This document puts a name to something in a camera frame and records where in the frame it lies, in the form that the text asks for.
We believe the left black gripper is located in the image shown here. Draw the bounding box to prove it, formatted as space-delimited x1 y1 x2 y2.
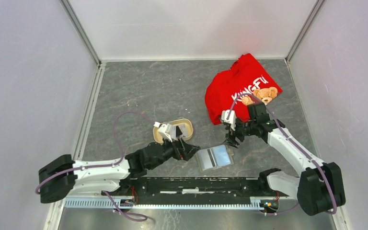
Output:
148 133 200 170

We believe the beige oval tray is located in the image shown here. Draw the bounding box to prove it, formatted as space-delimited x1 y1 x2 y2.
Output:
152 118 194 143

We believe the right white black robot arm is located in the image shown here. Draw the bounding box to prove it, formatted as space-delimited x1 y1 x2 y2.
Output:
221 103 346 216

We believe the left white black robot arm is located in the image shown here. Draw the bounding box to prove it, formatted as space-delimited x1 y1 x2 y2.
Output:
35 138 200 204

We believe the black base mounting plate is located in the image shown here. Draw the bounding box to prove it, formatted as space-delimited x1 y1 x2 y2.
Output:
101 176 289 206

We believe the red kung fu t-shirt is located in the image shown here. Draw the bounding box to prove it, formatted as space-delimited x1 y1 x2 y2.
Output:
205 54 283 125

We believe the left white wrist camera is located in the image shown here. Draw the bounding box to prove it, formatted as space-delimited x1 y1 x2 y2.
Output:
153 122 179 143

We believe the aluminium frame rail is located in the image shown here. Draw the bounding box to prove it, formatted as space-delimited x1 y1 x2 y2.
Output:
54 177 342 211

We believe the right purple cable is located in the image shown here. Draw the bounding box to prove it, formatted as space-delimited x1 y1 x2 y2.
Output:
227 93 338 216

